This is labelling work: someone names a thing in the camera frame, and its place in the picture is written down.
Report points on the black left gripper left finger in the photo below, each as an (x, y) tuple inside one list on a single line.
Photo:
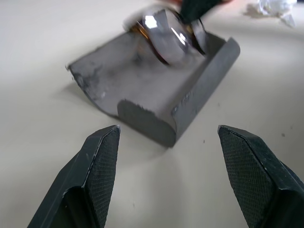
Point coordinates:
[(78, 187)]

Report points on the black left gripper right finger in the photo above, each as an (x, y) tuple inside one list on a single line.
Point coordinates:
[(256, 180)]

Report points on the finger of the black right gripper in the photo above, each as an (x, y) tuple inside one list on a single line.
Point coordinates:
[(196, 8)]

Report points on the brown-framed mirrored sunglasses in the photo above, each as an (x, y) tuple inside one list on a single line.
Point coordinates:
[(166, 35)]

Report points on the grey open glasses case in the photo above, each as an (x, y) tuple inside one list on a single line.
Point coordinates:
[(152, 104)]

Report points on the crumpled white paper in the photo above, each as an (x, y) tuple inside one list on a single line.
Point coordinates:
[(276, 9)]

